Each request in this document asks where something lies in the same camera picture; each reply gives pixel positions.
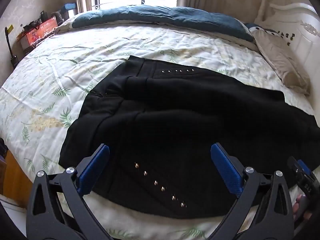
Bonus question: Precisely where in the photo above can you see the floral bed sheet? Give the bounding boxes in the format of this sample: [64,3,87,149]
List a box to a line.
[0,22,315,240]

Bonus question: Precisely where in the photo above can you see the beige pillow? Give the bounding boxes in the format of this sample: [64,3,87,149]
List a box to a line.
[249,26,312,95]

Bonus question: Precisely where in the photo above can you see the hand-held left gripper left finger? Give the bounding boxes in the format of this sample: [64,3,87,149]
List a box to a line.
[26,144,115,240]

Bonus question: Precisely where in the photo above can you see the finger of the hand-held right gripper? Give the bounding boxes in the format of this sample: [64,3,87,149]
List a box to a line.
[287,156,312,181]

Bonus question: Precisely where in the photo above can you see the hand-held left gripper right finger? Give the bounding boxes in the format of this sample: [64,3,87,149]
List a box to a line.
[205,142,294,240]

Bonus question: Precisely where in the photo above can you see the black pants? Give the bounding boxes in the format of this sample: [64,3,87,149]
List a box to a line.
[58,55,320,219]

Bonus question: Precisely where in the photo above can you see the person's right hand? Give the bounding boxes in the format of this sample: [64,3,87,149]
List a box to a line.
[292,195,313,227]

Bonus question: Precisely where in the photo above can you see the teal blanket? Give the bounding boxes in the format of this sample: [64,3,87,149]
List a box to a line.
[69,5,255,43]

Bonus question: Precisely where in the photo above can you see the black device with yellow tag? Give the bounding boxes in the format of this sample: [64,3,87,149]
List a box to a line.
[4,24,18,68]

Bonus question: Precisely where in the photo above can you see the orange box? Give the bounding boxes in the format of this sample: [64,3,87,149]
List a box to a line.
[16,16,58,50]

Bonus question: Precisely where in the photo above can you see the white headboard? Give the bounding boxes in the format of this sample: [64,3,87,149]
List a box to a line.
[254,0,320,100]

